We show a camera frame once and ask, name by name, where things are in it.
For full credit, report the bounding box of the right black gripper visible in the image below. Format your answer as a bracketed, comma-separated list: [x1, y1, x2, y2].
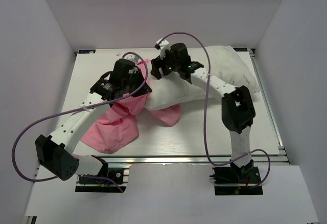
[151, 48, 181, 80]

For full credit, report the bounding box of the pink pillowcase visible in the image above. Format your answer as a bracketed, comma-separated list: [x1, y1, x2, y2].
[80, 58, 182, 155]

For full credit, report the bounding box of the white pillow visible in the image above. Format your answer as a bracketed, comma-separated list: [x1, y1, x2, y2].
[145, 46, 260, 110]

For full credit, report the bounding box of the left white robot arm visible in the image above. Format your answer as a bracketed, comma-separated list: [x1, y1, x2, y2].
[35, 59, 152, 183]

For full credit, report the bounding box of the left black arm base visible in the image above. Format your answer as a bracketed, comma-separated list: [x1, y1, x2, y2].
[75, 166, 129, 193]

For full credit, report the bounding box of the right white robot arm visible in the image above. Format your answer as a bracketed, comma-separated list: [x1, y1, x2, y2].
[151, 40, 255, 183]

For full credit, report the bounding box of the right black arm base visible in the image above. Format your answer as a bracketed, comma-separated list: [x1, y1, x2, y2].
[209, 167, 263, 196]

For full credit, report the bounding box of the blue label sticker left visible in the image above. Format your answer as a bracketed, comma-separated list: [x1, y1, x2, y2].
[78, 50, 96, 54]

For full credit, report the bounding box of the blue label sticker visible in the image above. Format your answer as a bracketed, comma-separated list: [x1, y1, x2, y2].
[233, 47, 248, 52]
[78, 50, 96, 54]

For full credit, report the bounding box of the blue label sticker right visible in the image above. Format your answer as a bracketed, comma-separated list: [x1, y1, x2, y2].
[233, 47, 248, 52]

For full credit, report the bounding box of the white front board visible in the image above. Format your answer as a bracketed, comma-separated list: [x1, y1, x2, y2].
[26, 164, 318, 223]

